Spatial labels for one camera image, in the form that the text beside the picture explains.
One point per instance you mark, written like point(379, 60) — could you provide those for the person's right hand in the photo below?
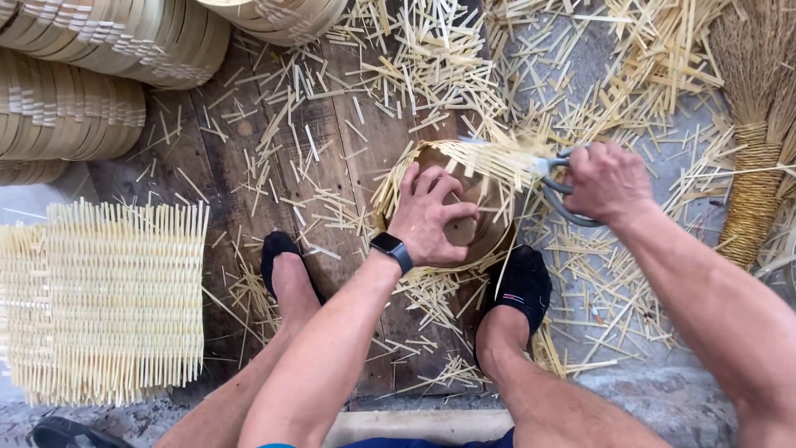
point(612, 183)

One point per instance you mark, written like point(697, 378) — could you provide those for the person's left hand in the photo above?
point(426, 227)

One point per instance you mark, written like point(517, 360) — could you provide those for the person's right fingers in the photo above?
point(577, 174)

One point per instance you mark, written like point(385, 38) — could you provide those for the grey metal scissors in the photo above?
point(556, 186)

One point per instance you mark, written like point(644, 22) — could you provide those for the round woven bamboo basket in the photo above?
point(482, 186)

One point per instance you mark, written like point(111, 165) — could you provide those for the heap of cut bamboo strips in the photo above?
point(622, 81)

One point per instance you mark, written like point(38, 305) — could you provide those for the black right sock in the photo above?
point(519, 283)

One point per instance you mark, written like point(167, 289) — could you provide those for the black sock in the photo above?
point(277, 249)
point(519, 283)

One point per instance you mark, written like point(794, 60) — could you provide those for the straw broom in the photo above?
point(755, 124)

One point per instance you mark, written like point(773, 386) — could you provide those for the black smartwatch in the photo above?
point(392, 249)

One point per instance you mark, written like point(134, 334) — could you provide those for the person's right leg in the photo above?
point(547, 398)

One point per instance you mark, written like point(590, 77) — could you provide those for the person's leg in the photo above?
point(249, 392)
point(547, 398)

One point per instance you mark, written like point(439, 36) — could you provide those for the pale wooden seat plank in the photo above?
point(416, 426)

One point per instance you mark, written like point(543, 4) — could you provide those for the black left sock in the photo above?
point(277, 249)

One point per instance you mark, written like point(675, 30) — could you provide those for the blue shorts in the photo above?
point(423, 443)

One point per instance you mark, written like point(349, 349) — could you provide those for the long stack of bamboo rings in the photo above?
point(31, 171)
point(143, 40)
point(280, 18)
point(68, 112)

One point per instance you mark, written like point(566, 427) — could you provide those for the dark wooden plank platform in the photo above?
point(205, 155)

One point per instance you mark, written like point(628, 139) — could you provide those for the person's left leg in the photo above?
point(249, 392)

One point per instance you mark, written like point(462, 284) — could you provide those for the stack of square woven mats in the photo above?
point(106, 305)

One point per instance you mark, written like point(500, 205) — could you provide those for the black sandal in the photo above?
point(74, 434)

